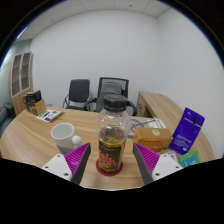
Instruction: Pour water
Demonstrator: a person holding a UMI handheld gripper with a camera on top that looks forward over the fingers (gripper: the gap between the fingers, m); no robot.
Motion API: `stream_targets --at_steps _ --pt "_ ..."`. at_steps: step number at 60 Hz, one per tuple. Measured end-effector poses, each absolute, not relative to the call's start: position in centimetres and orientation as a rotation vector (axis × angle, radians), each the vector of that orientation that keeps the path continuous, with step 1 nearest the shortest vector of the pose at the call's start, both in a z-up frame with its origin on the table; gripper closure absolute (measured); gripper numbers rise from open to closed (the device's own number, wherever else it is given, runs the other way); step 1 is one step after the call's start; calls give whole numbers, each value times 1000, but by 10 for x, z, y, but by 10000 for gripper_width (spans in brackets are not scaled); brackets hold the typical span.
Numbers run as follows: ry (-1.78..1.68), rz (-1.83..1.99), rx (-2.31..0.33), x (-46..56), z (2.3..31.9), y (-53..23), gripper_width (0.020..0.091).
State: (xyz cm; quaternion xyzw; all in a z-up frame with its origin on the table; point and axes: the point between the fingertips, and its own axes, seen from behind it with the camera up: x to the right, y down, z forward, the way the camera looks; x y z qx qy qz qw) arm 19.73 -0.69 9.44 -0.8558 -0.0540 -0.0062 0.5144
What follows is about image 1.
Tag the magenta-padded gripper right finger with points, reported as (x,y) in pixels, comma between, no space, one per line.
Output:
(165,164)

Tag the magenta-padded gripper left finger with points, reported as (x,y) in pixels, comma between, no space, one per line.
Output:
(59,164)

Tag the clear bottle with black cap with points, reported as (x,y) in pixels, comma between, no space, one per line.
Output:
(112,140)

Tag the green cloth pack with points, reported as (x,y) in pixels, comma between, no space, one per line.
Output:
(190,159)

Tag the white and grey mug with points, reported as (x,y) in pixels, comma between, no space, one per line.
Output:
(63,135)

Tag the purple hanging package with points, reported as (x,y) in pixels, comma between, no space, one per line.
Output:
(186,131)

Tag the flat round red coaster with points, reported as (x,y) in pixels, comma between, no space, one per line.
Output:
(100,170)

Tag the white sheet with circle print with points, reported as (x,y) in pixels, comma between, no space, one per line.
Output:
(146,122)

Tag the white and green leaflet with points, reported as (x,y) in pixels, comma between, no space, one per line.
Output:
(50,115)

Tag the dark grey sofa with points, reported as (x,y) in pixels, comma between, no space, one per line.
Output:
(6,120)

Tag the black office chair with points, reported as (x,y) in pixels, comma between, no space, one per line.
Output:
(78,91)

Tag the wooden cabinet with glass doors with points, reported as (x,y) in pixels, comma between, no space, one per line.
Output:
(20,80)

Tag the grey mesh office chair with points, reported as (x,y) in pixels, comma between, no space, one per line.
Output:
(111,87)

